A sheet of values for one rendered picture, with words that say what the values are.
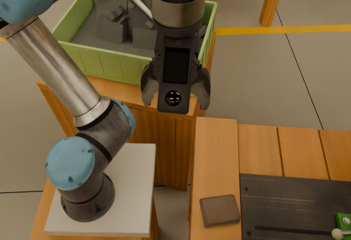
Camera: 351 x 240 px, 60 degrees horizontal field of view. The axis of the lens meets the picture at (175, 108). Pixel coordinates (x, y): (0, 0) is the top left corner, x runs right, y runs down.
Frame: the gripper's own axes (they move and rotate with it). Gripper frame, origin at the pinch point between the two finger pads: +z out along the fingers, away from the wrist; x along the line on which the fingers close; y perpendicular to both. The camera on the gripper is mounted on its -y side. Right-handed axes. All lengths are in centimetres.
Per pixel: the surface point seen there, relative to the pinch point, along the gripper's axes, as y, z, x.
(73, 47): 51, 35, 44
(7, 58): 133, 130, 149
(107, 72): 49, 46, 32
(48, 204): -7, 44, 38
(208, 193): -1.4, 39.2, -9.8
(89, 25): 77, 45, 47
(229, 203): -4.9, 36.2, -15.5
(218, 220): -9.8, 36.2, -12.3
